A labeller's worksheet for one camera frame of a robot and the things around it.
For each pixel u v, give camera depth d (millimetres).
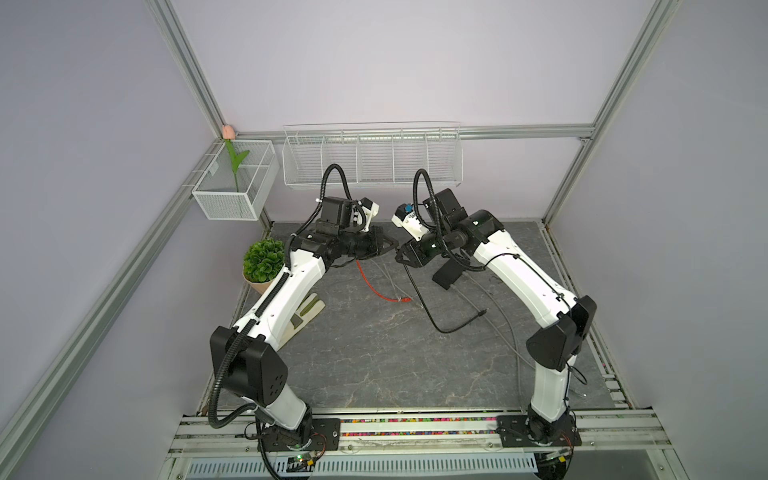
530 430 662
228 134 894
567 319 467
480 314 938
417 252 678
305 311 959
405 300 983
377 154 984
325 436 736
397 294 981
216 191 770
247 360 419
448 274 1038
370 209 721
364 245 683
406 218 680
